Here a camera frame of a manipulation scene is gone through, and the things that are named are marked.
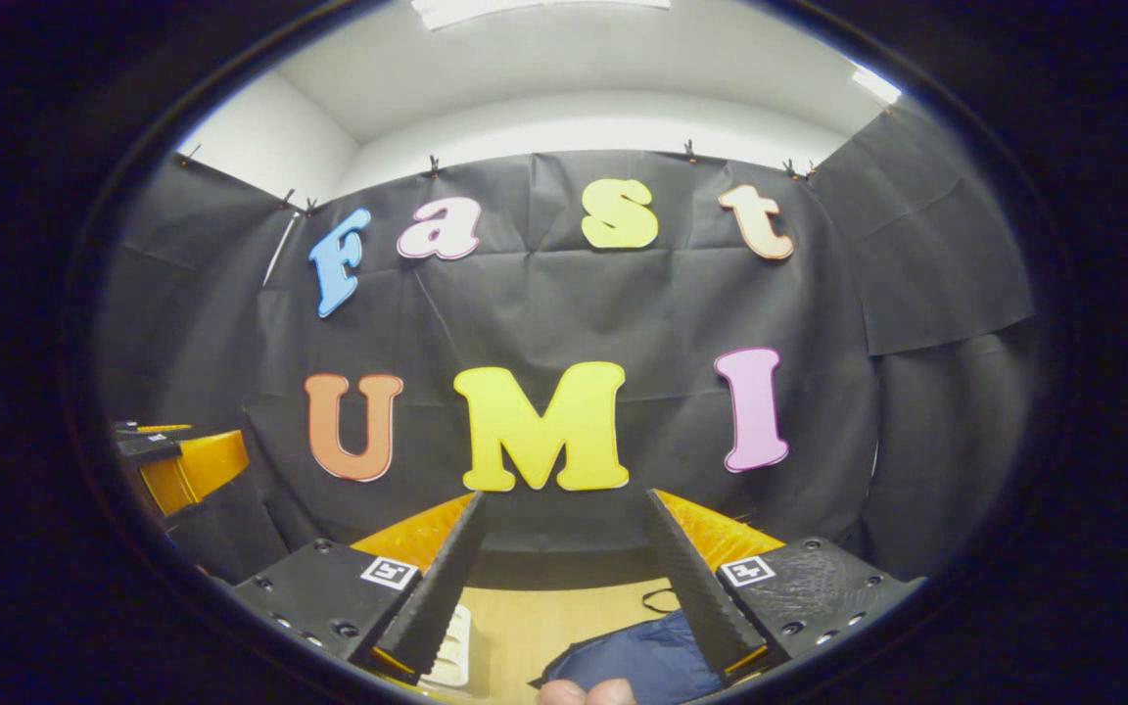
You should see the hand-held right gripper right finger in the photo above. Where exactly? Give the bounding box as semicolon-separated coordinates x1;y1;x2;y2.
642;488;927;682

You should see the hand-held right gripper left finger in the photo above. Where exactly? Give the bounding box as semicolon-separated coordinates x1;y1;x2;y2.
231;490;489;684

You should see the white bookshelf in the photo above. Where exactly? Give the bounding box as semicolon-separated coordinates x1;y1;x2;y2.
419;602;475;689

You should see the blue schoolbag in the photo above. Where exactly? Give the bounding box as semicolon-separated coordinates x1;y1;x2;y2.
530;586;731;705

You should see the ceiling light panel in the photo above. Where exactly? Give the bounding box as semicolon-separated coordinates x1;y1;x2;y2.
850;61;903;104
412;0;673;30

